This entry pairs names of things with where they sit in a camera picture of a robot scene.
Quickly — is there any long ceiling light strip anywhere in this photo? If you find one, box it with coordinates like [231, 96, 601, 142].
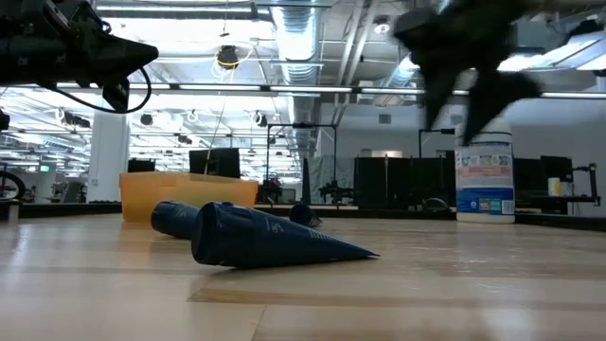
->
[0, 81, 606, 99]

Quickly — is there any black partition screen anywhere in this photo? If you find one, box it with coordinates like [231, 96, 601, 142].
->
[353, 155, 456, 212]

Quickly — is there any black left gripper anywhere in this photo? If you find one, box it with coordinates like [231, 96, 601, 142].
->
[27, 0, 160, 115]

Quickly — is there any orange plastic bin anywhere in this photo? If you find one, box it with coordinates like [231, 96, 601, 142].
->
[118, 170, 259, 224]

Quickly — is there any black aluminium rig frame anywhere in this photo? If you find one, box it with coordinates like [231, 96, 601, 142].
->
[0, 197, 606, 229]

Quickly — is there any black desk monitor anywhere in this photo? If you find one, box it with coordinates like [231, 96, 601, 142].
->
[513, 154, 575, 199]

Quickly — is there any silver air duct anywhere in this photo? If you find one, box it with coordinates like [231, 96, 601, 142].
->
[270, 0, 324, 160]

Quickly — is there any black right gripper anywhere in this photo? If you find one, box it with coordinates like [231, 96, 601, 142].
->
[392, 0, 544, 146]

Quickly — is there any white wipes canister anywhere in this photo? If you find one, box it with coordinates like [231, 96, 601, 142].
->
[454, 117, 516, 224]

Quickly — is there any small black monitor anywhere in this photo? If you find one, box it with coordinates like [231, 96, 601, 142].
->
[127, 157, 157, 174]

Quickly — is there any white building pillar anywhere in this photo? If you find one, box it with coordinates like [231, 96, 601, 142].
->
[86, 94, 132, 204]

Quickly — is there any grey cover sheet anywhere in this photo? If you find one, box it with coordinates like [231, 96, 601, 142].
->
[310, 154, 356, 206]

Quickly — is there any black ceiling camera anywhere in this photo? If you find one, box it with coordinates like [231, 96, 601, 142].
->
[216, 45, 241, 70]

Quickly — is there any black tube stand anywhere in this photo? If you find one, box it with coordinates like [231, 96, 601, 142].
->
[265, 122, 339, 206]

